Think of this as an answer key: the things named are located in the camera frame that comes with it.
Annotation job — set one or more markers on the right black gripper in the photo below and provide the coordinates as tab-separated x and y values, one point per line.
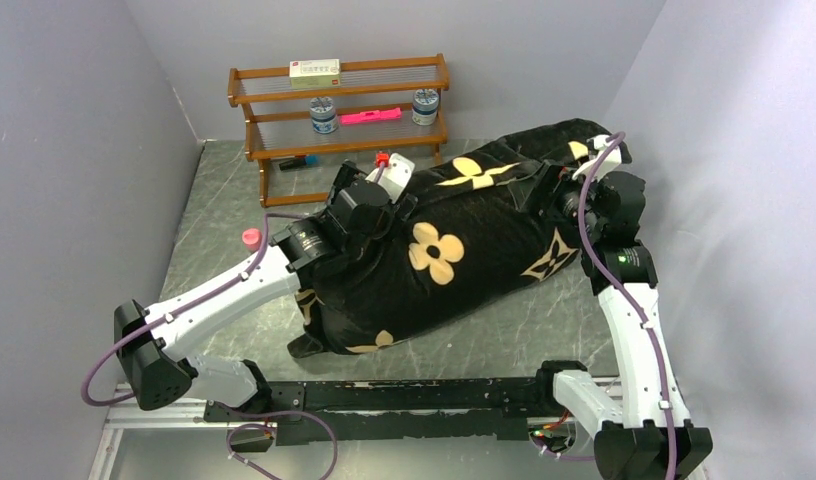
556	180

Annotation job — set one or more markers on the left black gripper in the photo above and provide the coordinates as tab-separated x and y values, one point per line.
393	215

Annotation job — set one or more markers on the black floral pillowcase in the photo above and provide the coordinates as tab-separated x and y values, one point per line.
464	245

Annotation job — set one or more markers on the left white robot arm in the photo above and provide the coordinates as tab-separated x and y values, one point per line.
156	345

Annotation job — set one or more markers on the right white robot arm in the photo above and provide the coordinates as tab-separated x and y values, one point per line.
648	433

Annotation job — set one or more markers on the black blue marker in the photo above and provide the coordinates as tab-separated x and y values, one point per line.
297	162

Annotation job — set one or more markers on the left blue white jar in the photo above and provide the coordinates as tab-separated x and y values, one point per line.
323	115

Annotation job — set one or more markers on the blue white jar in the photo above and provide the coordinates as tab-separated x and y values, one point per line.
323	115
425	106

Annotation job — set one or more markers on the pink flat tool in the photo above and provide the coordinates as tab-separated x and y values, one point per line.
370	116

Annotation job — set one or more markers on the wooden two-tier shelf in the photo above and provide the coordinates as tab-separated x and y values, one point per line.
362	105

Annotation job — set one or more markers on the pink small cup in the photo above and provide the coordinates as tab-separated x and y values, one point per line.
252	239

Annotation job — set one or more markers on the right blue white jar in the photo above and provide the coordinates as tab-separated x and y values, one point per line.
425	106

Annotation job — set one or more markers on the white green box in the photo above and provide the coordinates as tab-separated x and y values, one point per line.
314	74

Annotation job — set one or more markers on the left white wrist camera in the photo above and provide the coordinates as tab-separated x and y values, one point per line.
392	172

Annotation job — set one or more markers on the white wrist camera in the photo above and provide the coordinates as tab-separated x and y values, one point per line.
392	172
591	158

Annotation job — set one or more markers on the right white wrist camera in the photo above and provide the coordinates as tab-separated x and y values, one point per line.
591	158

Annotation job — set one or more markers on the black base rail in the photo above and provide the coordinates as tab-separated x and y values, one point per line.
505	408

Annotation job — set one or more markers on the aluminium frame rail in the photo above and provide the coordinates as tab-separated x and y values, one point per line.
184	414

